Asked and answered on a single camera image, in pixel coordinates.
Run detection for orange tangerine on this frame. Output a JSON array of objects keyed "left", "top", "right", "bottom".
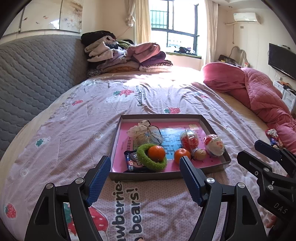
[
  {"left": 174, "top": 148, "right": 191, "bottom": 165},
  {"left": 147, "top": 146, "right": 166, "bottom": 162}
]

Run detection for pile of folded clothes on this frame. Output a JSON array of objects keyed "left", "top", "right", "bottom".
[{"left": 81, "top": 31, "right": 173, "bottom": 77}]

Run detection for green fuzzy hair ring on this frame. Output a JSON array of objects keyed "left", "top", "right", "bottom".
[{"left": 136, "top": 143, "right": 168, "bottom": 172}]

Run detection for grey quilted headboard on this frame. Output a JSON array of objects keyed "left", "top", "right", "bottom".
[{"left": 0, "top": 35, "right": 87, "bottom": 155}]

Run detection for white drawer cabinet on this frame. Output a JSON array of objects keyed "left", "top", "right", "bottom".
[{"left": 273, "top": 81, "right": 296, "bottom": 114}]

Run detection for white red packaged toy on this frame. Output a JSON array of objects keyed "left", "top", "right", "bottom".
[{"left": 203, "top": 134, "right": 225, "bottom": 157}]

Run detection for brown walnut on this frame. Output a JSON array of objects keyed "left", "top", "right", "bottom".
[{"left": 192, "top": 148, "right": 207, "bottom": 161}]

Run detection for cream curtain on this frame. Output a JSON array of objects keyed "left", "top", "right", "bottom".
[{"left": 125, "top": 0, "right": 151, "bottom": 44}]

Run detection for red packaged toy ball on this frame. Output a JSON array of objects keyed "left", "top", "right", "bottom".
[{"left": 180, "top": 129, "right": 199, "bottom": 151}]

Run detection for strawberry print bed sheet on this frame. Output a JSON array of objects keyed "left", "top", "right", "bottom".
[{"left": 1, "top": 71, "right": 265, "bottom": 240}]

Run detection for white air conditioner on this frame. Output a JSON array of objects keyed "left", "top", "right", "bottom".
[{"left": 233, "top": 12, "right": 261, "bottom": 24}]

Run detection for dark framed window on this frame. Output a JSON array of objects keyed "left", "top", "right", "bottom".
[{"left": 149, "top": 1, "right": 200, "bottom": 55}]

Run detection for pink quilted blanket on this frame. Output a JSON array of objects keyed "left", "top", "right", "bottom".
[{"left": 202, "top": 62, "right": 295, "bottom": 154}]

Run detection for blue snack packet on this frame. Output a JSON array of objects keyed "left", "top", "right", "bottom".
[{"left": 124, "top": 150, "right": 150, "bottom": 173}]

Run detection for right hand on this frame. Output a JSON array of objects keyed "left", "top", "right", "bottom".
[{"left": 266, "top": 215, "right": 277, "bottom": 228}]

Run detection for black wall television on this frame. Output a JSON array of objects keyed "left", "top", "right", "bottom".
[{"left": 268, "top": 43, "right": 296, "bottom": 80}]

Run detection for grey box lid tray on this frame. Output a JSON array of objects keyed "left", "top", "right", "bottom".
[{"left": 108, "top": 113, "right": 232, "bottom": 181}]

